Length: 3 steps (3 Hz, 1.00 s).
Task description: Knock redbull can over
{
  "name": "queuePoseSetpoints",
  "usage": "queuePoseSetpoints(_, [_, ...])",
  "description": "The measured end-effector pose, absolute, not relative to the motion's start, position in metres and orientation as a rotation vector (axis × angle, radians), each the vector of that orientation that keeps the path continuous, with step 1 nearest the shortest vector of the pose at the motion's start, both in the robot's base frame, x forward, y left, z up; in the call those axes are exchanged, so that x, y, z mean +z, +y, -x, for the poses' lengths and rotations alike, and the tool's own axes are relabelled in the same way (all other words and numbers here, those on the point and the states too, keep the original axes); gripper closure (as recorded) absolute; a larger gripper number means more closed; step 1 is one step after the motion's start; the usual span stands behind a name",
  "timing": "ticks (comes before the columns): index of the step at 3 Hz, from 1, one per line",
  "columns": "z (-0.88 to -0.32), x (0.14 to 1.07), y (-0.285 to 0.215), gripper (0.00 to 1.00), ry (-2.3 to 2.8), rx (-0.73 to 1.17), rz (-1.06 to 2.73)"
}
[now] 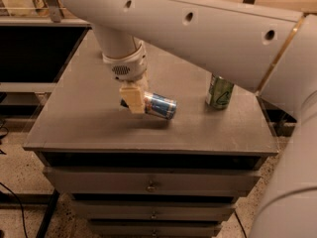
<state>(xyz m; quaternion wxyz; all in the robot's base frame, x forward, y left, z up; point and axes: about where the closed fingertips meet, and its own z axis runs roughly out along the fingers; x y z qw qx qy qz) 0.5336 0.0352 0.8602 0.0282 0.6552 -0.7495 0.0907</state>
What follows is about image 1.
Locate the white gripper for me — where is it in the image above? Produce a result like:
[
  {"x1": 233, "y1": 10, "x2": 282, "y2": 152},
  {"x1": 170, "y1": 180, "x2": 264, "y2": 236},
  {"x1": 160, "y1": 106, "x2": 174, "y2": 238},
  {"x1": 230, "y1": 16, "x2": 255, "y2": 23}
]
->
[{"x1": 102, "y1": 41, "x2": 149, "y2": 114}]

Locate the blue silver redbull can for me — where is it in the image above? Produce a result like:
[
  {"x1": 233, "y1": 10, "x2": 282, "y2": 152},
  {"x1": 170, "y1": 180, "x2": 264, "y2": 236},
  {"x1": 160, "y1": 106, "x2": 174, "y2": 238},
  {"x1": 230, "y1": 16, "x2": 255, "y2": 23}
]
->
[{"x1": 120, "y1": 91, "x2": 178, "y2": 121}]

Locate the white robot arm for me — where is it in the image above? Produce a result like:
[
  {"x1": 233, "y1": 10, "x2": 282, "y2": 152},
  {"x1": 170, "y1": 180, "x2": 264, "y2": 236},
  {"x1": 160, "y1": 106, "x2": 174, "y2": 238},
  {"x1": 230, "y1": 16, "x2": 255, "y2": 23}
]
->
[{"x1": 61, "y1": 0, "x2": 317, "y2": 238}]

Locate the green soda can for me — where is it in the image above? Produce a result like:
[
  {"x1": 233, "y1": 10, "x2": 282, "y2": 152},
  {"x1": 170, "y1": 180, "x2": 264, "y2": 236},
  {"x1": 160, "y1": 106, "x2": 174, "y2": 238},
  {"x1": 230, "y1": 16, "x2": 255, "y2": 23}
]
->
[{"x1": 206, "y1": 74, "x2": 234, "y2": 110}]

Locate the grey drawer cabinet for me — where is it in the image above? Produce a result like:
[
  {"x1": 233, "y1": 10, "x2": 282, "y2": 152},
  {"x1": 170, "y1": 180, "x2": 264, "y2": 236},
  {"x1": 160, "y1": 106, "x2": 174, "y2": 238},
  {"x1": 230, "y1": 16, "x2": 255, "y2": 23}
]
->
[{"x1": 25, "y1": 34, "x2": 277, "y2": 226}]

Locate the top drawer with knob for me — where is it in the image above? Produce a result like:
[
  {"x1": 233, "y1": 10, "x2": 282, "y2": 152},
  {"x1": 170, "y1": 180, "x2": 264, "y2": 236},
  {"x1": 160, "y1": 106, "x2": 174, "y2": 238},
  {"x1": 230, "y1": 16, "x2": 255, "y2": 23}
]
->
[{"x1": 44, "y1": 167, "x2": 260, "y2": 197}]

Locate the drawer with knob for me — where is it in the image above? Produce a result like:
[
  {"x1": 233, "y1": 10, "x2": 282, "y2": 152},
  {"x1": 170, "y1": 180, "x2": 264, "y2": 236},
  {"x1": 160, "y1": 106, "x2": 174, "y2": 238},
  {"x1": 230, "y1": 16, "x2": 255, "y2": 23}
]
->
[
  {"x1": 88, "y1": 221, "x2": 221, "y2": 238},
  {"x1": 44, "y1": 167, "x2": 260, "y2": 197},
  {"x1": 72, "y1": 200, "x2": 234, "y2": 221}
]

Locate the middle drawer with knob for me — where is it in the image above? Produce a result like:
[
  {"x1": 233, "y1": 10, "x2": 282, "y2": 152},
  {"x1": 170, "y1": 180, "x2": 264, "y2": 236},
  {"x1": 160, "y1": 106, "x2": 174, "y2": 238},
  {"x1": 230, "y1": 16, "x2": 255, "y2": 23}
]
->
[{"x1": 72, "y1": 200, "x2": 234, "y2": 221}]

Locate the bottom drawer with knob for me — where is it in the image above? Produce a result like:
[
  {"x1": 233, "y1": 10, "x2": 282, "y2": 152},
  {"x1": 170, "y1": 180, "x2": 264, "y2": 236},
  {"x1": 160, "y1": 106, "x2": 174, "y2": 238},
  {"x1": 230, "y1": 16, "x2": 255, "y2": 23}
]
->
[{"x1": 88, "y1": 221, "x2": 221, "y2": 238}]

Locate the black cable on floor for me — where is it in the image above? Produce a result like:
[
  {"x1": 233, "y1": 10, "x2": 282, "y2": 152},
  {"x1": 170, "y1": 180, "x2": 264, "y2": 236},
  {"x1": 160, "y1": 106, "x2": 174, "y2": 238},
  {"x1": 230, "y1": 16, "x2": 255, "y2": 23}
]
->
[{"x1": 0, "y1": 181, "x2": 30, "y2": 238}]

